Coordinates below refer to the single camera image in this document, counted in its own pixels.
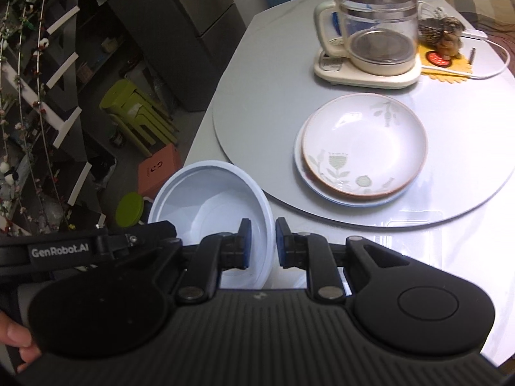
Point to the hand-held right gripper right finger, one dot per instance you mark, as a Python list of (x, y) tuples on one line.
[(280, 245)]

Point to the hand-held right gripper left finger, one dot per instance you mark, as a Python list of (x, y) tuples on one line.
[(246, 245)]

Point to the blue bowl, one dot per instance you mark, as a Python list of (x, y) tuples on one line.
[(209, 209)]

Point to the white leaf print plate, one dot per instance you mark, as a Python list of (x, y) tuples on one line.
[(298, 152)]

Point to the brown rimmed floral plate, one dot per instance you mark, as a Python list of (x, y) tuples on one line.
[(362, 140)]

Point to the person's left hand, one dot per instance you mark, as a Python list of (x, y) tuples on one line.
[(16, 333)]

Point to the green round stool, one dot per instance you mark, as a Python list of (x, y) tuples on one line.
[(130, 209)]

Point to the orange cardboard box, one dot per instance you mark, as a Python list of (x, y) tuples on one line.
[(159, 173)]

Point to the grey round turntable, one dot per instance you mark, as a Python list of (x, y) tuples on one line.
[(261, 108)]

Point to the stacked green stools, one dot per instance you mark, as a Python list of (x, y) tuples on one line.
[(132, 108)]

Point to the cream kettle base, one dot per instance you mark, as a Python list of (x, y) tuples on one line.
[(362, 79)]

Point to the dark grey cabinet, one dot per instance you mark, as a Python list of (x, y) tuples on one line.
[(201, 28)]

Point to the white ladder shelf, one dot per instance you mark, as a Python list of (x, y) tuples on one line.
[(64, 20)]

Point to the red round coaster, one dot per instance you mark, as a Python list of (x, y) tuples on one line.
[(436, 59)]

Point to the glass kettle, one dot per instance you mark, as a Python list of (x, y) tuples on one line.
[(374, 16)]

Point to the yellow flower mat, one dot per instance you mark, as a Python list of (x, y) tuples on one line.
[(458, 69)]

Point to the brown dog figurine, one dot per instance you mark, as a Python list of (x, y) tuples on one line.
[(448, 42)]

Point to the white power strip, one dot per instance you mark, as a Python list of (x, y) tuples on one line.
[(476, 34)]

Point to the plaid pillow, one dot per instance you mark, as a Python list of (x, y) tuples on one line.
[(470, 0)]

